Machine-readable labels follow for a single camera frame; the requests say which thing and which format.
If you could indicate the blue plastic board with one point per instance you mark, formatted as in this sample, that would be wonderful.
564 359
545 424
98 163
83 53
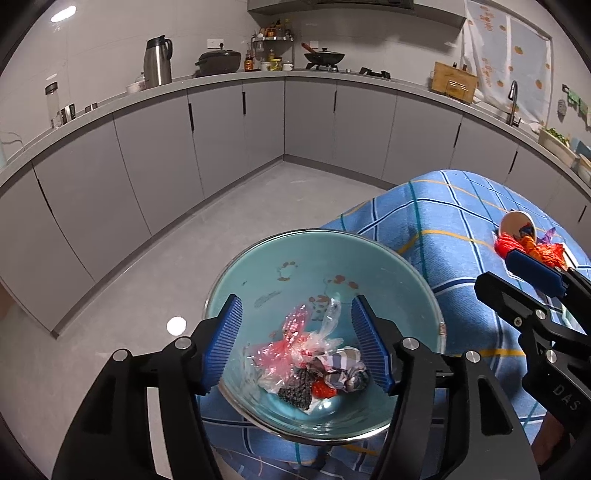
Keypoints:
582 146

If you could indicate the row of seasoning bottles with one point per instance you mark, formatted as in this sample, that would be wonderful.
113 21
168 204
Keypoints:
274 28

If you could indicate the glass bottle black lid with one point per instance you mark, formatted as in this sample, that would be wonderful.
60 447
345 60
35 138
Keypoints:
53 106

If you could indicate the red orange wrappers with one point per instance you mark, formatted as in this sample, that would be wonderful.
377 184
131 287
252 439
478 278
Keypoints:
547 254

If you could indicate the small white bowl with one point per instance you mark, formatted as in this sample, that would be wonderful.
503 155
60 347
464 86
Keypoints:
135 87

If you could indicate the black rice cooker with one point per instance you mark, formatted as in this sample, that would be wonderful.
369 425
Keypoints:
219 63

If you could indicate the gas stove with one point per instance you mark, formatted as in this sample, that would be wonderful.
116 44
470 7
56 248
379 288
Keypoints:
360 71

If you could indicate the grey striped cloth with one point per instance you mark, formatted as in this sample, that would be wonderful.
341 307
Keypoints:
344 371

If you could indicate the white rectangular basin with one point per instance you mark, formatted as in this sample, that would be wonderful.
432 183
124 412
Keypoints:
556 150

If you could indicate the black kitchen faucet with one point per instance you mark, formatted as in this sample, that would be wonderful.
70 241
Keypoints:
513 106

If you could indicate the person's right hand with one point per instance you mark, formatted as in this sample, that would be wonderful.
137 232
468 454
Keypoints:
549 443

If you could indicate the dark sauce bottle red label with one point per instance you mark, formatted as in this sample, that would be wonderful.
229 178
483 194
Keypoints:
250 62

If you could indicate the yellow-green jar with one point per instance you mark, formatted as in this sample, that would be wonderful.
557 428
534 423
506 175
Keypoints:
275 64

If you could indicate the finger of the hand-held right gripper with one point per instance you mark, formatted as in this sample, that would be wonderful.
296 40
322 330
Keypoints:
508 297
535 271

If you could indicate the blue plaid tablecloth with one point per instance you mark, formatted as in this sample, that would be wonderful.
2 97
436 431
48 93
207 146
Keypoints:
461 258

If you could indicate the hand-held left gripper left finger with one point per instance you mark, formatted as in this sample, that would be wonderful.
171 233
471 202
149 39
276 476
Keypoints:
224 344

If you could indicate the green leafy vegetables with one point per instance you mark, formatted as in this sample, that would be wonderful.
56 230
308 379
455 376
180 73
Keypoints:
556 134

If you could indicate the black wok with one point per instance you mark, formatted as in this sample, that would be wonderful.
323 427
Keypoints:
325 56

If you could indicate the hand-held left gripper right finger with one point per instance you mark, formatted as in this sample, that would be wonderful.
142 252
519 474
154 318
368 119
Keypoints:
371 344

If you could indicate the beige round basin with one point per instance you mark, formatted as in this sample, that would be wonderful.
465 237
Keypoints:
585 167

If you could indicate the green hanging cloth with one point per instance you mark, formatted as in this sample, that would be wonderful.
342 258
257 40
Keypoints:
577 99

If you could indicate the grey kitchen counter cabinets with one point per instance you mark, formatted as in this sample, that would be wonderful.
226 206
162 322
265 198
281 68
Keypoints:
152 152

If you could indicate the black range hood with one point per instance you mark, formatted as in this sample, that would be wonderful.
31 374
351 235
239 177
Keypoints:
364 3

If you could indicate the small black box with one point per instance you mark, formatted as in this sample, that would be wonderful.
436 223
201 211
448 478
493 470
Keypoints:
69 113

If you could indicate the purple snack wrapper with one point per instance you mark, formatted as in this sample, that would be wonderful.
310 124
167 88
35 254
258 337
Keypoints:
545 236

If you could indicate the grey hanging scrubber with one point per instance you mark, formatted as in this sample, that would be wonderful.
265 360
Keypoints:
561 107

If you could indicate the steel thermos jug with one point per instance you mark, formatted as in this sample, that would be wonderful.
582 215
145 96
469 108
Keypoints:
157 62

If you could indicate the small red wrapper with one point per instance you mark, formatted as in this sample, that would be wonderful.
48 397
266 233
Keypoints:
323 390

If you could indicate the white curtain orange print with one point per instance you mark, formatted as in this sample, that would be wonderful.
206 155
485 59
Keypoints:
508 55

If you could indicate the teal metal-rimmed bowl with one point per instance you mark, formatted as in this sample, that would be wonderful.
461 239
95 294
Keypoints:
277 258

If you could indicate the white paper cup blue stripes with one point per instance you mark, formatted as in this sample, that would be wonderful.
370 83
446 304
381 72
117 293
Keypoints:
517 224

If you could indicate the clear plastic bag red print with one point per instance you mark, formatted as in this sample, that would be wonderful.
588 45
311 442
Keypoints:
286 350

